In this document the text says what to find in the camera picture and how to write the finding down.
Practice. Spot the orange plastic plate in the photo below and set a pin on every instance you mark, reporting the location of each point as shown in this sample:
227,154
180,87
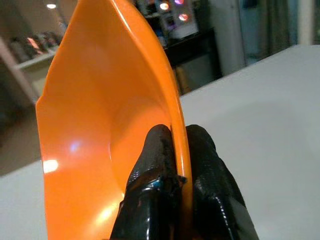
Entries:
105,130

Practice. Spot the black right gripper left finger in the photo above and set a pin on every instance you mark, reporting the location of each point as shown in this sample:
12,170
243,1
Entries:
147,190

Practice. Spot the white shelf unit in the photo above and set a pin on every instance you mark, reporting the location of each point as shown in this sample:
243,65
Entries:
27,65

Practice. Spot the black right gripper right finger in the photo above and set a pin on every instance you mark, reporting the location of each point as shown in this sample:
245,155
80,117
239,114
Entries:
215,190

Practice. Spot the black sideboard cabinet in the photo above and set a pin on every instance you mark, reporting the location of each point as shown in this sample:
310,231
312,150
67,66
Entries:
192,60

